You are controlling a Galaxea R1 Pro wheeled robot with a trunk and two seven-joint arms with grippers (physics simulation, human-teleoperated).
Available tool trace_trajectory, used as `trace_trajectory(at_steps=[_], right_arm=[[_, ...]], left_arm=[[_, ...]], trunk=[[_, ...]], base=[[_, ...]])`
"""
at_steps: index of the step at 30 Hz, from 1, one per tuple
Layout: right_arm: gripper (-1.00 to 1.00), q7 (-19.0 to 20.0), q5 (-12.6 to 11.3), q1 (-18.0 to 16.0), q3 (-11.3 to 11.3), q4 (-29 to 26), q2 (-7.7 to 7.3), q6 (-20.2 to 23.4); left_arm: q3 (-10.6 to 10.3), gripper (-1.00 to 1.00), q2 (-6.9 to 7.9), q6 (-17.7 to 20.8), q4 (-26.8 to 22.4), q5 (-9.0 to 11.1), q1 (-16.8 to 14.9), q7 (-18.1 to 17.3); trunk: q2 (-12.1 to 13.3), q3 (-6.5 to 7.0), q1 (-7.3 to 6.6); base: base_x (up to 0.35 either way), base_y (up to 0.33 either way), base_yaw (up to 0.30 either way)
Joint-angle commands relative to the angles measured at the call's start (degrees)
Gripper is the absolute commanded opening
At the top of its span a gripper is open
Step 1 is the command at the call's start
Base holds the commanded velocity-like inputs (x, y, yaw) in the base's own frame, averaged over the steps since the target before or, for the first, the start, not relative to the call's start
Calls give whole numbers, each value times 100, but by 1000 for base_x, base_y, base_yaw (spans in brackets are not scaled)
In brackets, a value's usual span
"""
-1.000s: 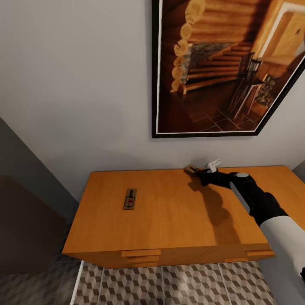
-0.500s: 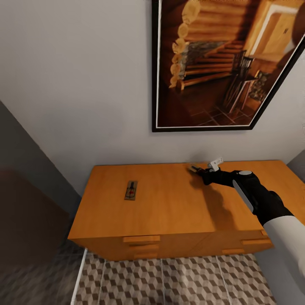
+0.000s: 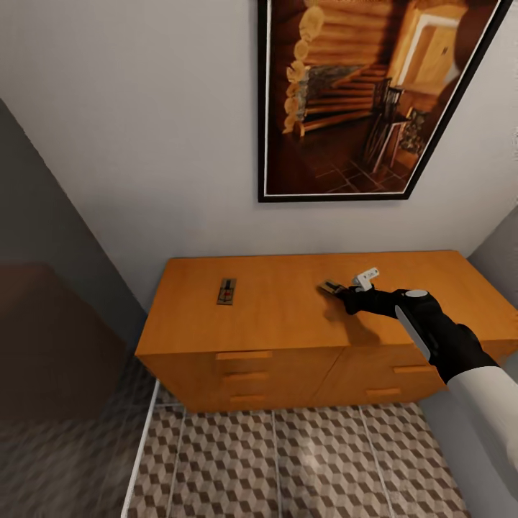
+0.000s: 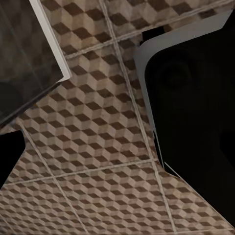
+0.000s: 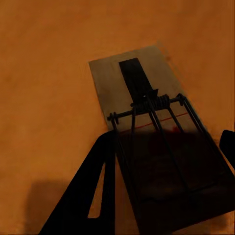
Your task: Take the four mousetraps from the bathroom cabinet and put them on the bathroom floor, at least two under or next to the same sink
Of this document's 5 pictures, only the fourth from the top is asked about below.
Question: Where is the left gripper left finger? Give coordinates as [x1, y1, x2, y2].
[0, 130, 25, 188]

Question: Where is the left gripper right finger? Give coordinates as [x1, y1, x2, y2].
[219, 130, 235, 170]

